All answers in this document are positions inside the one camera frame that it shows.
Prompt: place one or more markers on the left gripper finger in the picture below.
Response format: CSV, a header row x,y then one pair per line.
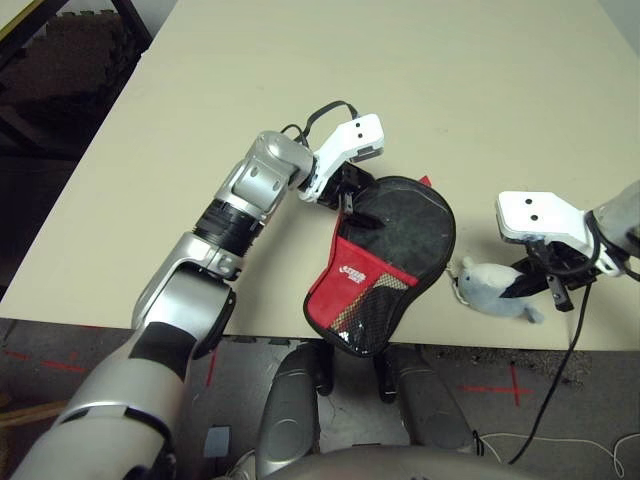
x,y
367,222
348,207

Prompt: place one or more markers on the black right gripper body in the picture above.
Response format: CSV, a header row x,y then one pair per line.
x,y
565,260

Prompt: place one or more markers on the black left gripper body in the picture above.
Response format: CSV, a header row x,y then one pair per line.
x,y
350,182

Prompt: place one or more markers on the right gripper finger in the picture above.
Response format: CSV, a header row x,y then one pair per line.
x,y
560,295
525,286

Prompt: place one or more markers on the grey plush toy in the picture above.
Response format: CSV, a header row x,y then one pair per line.
x,y
485,290

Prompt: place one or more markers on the black red paddle case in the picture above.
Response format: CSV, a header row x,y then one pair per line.
x,y
340,300

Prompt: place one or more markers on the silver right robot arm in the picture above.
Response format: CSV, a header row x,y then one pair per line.
x,y
620,215

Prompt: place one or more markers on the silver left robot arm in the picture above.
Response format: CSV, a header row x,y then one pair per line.
x,y
180,300

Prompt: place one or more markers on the red tape cross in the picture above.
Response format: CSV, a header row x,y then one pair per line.
x,y
500,389

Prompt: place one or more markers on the grey robot right leg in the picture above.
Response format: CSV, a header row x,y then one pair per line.
x,y
430,405

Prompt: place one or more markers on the grey robot leg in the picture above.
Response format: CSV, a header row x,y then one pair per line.
x,y
430,405
292,405

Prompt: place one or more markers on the grey robot left leg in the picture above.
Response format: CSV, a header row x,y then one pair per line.
x,y
292,405

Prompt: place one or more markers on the blue-grey floor block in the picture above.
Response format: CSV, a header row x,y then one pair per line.
x,y
218,441

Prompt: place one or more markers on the red tape strip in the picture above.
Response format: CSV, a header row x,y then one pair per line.
x,y
60,366

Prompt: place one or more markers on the wooden plank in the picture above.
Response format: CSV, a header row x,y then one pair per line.
x,y
30,414

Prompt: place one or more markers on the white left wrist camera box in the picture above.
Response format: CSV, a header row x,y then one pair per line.
x,y
350,137

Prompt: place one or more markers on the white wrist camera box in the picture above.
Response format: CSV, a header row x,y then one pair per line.
x,y
540,215
350,137

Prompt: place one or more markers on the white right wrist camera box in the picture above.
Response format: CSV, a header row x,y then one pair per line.
x,y
540,215

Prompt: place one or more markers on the black metal frame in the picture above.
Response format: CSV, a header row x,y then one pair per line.
x,y
130,25

